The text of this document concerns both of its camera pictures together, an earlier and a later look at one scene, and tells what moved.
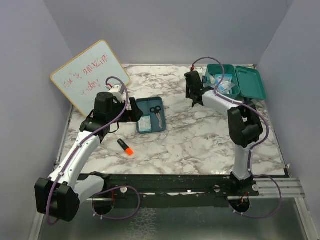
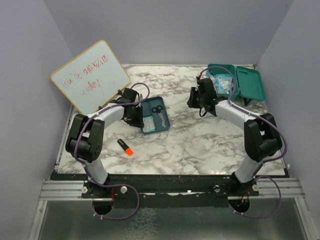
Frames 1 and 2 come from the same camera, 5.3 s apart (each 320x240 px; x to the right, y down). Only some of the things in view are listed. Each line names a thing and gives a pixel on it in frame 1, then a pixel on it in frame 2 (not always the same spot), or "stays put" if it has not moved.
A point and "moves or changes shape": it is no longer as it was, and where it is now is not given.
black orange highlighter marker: [128, 150] stays put
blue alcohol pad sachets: [227, 84] stays put
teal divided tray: [153, 118] stays put
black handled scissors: [156, 110] moves or changes shape
